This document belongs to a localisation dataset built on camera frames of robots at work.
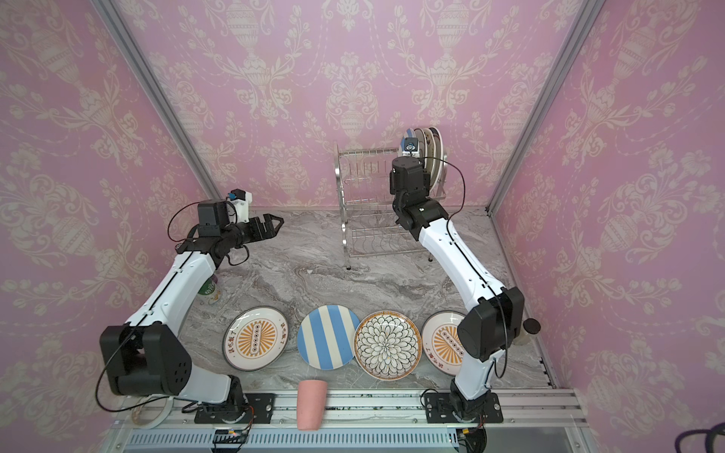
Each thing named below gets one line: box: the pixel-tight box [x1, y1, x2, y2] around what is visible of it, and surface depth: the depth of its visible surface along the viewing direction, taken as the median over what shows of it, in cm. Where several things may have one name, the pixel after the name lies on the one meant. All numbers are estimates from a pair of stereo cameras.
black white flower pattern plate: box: [354, 310, 422, 382], surface depth 85 cm
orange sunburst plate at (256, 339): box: [222, 305, 289, 372], surface depth 87 cm
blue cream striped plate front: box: [296, 303, 360, 371], surface depth 88 cm
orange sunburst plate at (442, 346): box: [421, 309, 467, 377], surface depth 87 cm
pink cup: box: [296, 379, 329, 432], surface depth 71 cm
